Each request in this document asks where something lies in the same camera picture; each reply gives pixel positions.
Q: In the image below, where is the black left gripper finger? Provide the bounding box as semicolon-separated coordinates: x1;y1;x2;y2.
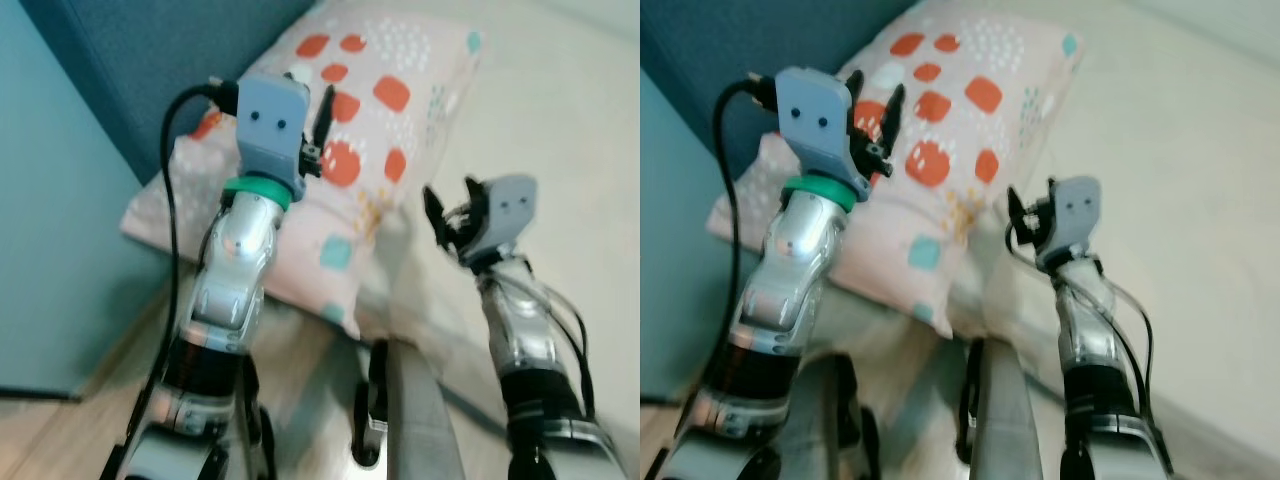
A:
312;84;337;151
846;70;869;141
880;83;907;153

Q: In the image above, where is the pink pillow with orange spots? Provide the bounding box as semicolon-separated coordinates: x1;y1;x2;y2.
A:
705;0;1086;331
120;0;483;341

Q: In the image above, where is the bed mattress with beige sheet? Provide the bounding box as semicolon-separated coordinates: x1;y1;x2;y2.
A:
820;0;1280;480
240;0;641;480

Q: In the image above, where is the grey right robot leg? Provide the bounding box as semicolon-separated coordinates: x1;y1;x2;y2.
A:
355;338;471;480
955;335;1056;480

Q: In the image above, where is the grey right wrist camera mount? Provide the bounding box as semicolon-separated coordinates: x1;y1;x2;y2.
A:
462;175;539;266
1040;175;1103;266

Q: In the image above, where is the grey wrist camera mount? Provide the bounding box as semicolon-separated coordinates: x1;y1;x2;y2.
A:
462;175;539;266
235;73;311;201
1040;175;1103;266
775;67;869;201

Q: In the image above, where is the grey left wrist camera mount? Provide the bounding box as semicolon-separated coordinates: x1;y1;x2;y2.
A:
235;73;311;201
775;67;869;201

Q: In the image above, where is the dark blue upholstered bed frame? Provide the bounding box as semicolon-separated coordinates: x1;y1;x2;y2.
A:
20;0;321;186
640;0;926;101

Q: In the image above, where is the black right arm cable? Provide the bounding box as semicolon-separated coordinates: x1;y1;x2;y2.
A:
1005;225;1161;421
480;265;596;421

